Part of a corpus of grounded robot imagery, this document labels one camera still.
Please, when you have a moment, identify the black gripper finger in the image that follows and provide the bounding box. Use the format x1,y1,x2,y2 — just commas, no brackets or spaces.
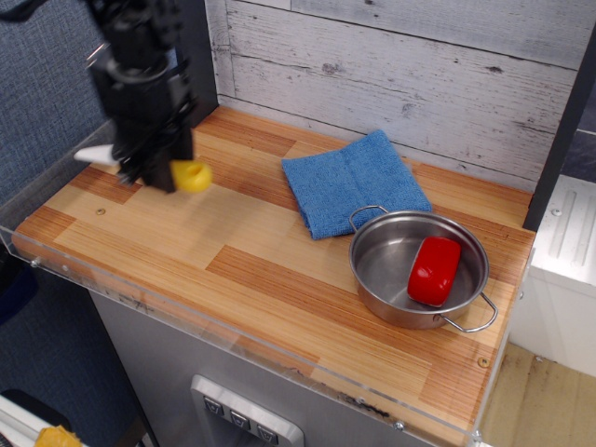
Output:
169,125,194,161
141,156,176,194

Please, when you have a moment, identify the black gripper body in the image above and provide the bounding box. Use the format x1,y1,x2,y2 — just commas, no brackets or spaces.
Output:
88,44,196,184

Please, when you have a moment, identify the toy knife yellow handle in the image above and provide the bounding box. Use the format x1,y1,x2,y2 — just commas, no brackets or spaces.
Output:
73,143,213,194

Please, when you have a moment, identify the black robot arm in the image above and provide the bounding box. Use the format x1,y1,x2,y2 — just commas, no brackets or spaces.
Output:
1,1,196,198

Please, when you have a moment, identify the blue cloth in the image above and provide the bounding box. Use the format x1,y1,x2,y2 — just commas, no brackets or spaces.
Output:
281,130,432,240

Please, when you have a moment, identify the clear acrylic guard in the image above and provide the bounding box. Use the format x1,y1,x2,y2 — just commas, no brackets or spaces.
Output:
14,99,544,446

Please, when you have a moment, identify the steel pot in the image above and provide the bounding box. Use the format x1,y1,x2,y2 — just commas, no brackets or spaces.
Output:
349,210,498,333

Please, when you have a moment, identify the silver dispenser panel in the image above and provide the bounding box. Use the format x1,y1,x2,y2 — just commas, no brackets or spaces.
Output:
190,374,305,446

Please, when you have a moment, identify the red toy cheese wheel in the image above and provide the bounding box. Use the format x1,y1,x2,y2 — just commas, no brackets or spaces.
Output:
407,237,462,307

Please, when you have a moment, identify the yellow object bottom left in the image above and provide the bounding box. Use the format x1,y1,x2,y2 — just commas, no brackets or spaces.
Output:
34,426,83,447

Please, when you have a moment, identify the white ribbed box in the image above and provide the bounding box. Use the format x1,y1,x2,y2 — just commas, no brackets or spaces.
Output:
509,175,595,376

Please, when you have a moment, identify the dark grey left post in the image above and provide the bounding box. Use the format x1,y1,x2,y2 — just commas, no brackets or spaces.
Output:
176,0,219,128

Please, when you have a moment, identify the dark grey post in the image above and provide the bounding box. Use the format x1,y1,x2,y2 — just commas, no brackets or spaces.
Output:
522,29,595,231
176,0,219,128

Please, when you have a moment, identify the dark grey right post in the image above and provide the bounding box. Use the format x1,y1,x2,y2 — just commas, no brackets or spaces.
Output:
522,29,595,231

